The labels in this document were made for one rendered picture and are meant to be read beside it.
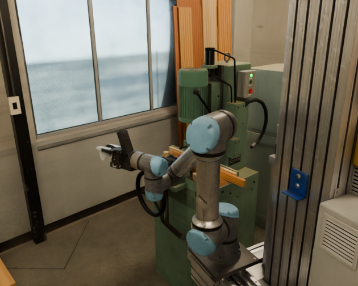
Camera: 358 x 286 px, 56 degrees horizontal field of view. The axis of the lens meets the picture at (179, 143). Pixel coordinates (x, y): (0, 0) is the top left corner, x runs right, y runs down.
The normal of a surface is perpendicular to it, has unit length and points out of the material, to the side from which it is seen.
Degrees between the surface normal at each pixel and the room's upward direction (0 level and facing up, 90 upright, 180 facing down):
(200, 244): 98
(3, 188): 90
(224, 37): 87
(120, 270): 1
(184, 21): 87
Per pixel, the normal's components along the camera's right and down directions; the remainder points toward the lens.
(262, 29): -0.73, 0.23
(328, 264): -0.88, 0.17
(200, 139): -0.59, 0.15
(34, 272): 0.00, -0.95
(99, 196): 0.69, 0.24
